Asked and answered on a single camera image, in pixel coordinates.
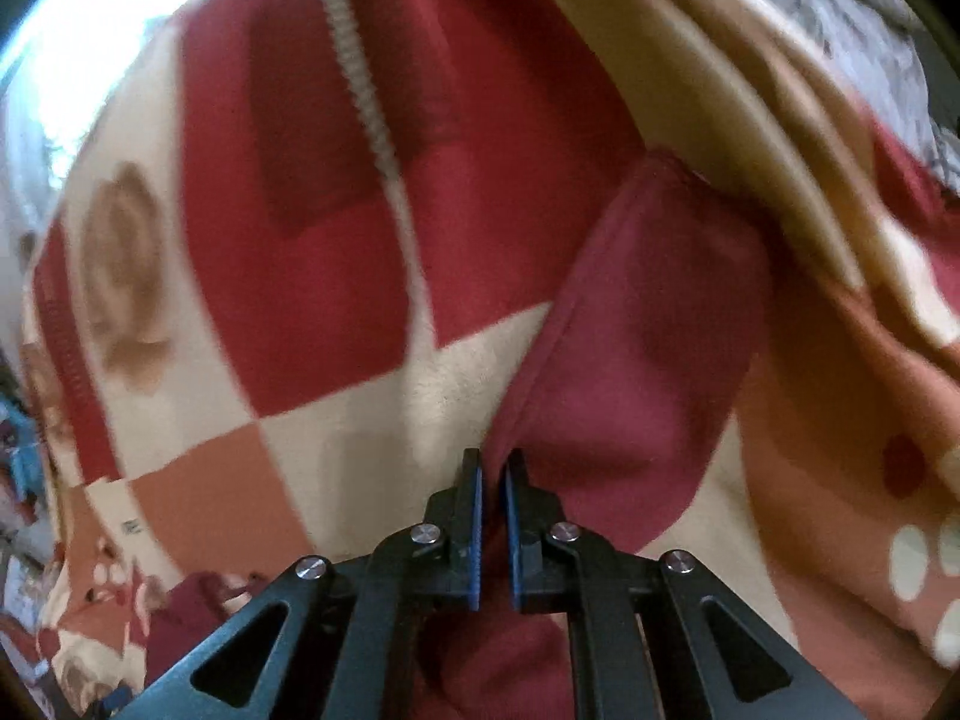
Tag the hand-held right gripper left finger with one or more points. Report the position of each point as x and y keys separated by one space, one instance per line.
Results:
x=474 y=540

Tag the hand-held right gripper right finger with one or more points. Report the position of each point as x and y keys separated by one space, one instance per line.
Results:
x=511 y=540

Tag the maroon sweatshirt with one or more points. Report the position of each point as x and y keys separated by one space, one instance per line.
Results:
x=637 y=360

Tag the checked rose printed blanket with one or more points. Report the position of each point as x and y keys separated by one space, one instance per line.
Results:
x=300 y=165

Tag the grey floral bedsheet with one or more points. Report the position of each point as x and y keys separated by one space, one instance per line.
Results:
x=847 y=22

